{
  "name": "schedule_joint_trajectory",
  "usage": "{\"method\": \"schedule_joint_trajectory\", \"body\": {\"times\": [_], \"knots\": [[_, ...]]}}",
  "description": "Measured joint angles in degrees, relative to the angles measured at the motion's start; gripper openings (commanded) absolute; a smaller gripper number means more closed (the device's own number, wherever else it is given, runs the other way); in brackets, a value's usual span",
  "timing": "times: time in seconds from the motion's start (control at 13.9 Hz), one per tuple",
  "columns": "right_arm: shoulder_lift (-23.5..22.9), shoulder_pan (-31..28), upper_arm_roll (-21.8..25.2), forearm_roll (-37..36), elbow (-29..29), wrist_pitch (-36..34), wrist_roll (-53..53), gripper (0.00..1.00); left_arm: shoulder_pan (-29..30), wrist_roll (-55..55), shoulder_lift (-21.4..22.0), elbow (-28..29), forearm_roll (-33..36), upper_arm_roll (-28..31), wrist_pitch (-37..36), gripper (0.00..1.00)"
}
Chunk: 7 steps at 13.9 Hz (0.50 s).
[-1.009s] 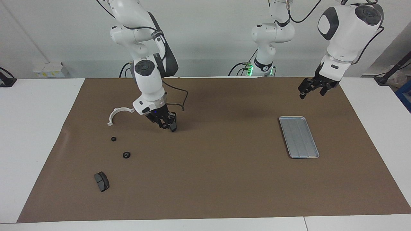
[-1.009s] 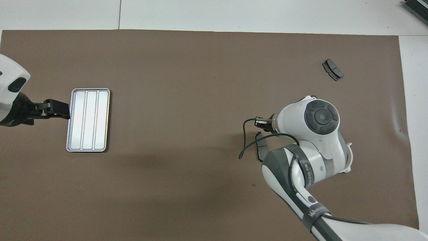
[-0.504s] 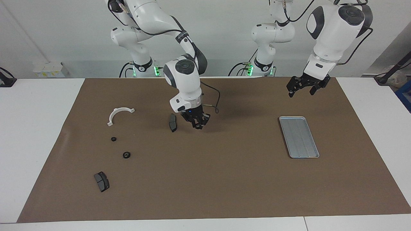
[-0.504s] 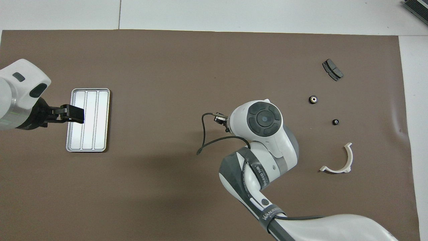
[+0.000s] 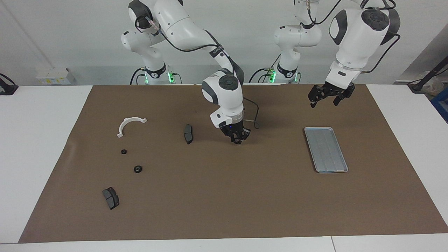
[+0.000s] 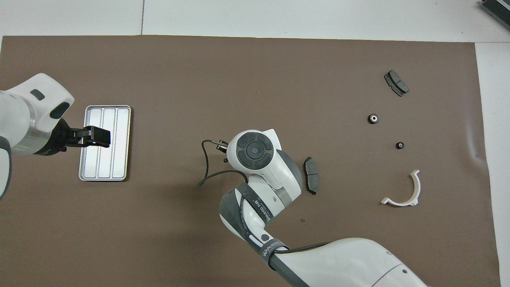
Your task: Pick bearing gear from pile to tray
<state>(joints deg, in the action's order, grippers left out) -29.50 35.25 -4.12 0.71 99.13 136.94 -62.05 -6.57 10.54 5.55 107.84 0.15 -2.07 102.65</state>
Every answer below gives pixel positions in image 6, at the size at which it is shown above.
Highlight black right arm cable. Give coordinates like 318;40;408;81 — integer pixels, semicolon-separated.
198;140;249;189

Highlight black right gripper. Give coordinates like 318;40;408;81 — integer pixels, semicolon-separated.
216;140;230;164

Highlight silver metal tray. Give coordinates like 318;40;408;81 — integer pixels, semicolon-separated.
78;105;132;182

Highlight long grey brake pad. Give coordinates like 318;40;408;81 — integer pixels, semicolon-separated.
304;156;320;195

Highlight short grey brake pad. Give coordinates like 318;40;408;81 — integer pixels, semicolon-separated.
384;70;410;97

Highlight brown table mat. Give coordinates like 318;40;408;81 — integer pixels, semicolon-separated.
0;35;502;287

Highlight white curved plastic clip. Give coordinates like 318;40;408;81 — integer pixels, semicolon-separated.
381;169;421;207

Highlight dark ribbed metal device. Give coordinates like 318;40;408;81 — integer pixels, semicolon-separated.
479;0;510;24

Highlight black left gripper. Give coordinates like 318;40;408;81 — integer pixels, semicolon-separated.
40;118;110;156

